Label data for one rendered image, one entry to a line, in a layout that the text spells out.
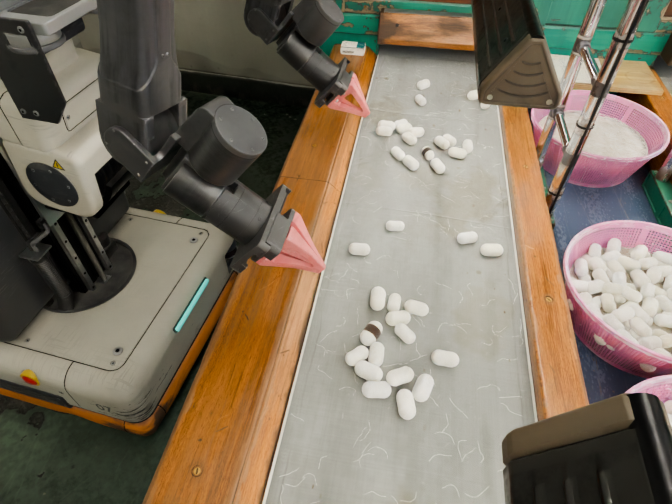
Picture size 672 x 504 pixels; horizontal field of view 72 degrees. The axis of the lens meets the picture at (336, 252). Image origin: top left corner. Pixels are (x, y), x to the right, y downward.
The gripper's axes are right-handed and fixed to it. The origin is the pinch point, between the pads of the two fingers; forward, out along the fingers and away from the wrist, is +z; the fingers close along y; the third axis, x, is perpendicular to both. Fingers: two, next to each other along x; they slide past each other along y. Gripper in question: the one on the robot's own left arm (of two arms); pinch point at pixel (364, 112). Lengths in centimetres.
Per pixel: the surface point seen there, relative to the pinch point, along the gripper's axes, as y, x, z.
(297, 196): -21.4, 9.3, -3.4
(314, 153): -8.4, 9.2, -3.1
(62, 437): -45, 110, -2
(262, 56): 142, 88, -14
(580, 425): -72, -32, -5
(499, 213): -16.9, -11.9, 24.5
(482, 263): -29.4, -9.7, 21.9
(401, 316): -43.1, -3.3, 11.7
